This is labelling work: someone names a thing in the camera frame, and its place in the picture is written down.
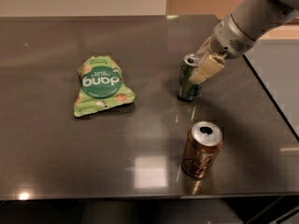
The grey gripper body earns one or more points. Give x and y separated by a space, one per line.
226 37

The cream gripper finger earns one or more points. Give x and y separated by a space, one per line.
205 48
209 66

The green soda can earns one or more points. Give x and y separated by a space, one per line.
187 90

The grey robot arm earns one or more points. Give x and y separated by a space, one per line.
256 17

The orange soda can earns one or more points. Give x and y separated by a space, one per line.
204 142

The green dang snack bag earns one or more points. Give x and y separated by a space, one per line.
101 87

